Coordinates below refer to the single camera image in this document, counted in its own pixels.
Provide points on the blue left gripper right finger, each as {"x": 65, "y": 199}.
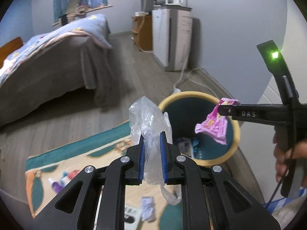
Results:
{"x": 164, "y": 156}

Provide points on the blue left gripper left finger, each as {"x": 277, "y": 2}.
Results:
{"x": 141, "y": 159}

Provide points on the clear plastic bag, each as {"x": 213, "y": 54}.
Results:
{"x": 147, "y": 120}

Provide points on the pink snack wrapper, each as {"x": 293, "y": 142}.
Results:
{"x": 215, "y": 124}

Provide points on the yellow rimmed teal trash bin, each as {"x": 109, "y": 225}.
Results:
{"x": 185, "y": 110}

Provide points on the person's right hand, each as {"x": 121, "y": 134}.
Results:
{"x": 282, "y": 157}

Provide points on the silver foil packet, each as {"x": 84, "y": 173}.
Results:
{"x": 148, "y": 209}

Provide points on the white power strip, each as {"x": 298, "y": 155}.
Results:
{"x": 175, "y": 91}

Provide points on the purple spray bottle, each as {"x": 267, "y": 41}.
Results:
{"x": 55, "y": 186}

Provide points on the patterned teal orange rug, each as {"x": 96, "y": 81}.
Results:
{"x": 99, "y": 151}

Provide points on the bed with grey cover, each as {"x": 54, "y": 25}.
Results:
{"x": 71, "y": 63}

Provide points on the white air purifier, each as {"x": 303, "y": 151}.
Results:
{"x": 172, "y": 30}

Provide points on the wooden tv cabinet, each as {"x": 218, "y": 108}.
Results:
{"x": 142, "y": 32}

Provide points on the light blue floral quilt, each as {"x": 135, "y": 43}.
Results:
{"x": 95, "y": 26}

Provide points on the clothes pile on windowsill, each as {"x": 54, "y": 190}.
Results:
{"x": 76, "y": 9}

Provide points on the wooden headboard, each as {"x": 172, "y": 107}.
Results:
{"x": 9, "y": 48}

